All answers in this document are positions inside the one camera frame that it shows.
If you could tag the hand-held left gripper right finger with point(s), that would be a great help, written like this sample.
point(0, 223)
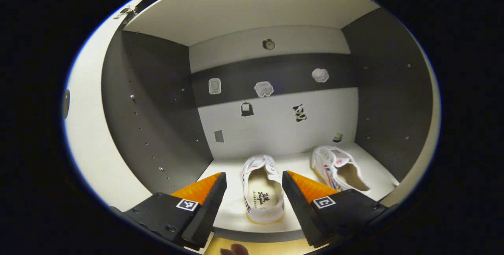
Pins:
point(301, 211)

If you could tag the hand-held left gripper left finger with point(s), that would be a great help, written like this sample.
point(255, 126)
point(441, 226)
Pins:
point(206, 211)

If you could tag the white canvas shoe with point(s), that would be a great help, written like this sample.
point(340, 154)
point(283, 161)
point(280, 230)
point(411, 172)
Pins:
point(334, 164)
point(262, 192)

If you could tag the white shoe cabinet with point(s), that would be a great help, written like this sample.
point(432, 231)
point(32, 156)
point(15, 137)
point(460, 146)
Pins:
point(165, 109)

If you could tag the white shoe cabinet door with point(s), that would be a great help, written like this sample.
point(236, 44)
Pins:
point(94, 148)
point(425, 156)

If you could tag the white cabinet shelf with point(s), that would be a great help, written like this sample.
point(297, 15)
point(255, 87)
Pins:
point(244, 6)
point(297, 160)

